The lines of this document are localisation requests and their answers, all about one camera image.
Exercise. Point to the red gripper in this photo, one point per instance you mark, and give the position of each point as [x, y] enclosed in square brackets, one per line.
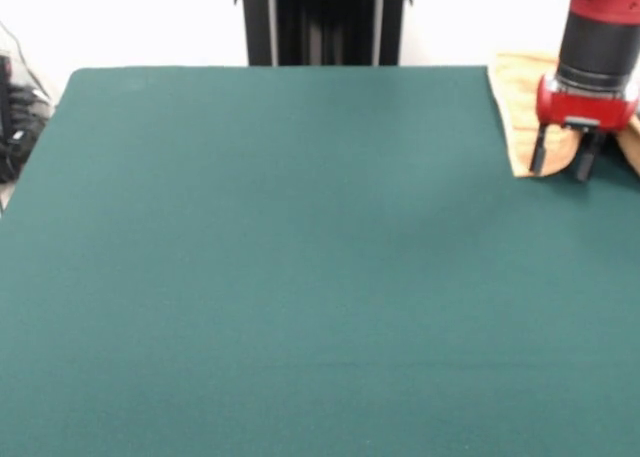
[585, 108]

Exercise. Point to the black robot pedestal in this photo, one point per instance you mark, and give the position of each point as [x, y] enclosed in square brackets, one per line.
[325, 27]

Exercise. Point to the dark green table cloth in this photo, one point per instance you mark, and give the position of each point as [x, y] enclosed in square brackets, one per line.
[250, 277]

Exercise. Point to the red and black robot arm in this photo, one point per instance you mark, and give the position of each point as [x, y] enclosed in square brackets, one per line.
[600, 32]

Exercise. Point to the orange terry towel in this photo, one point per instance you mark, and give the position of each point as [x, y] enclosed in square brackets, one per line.
[520, 107]

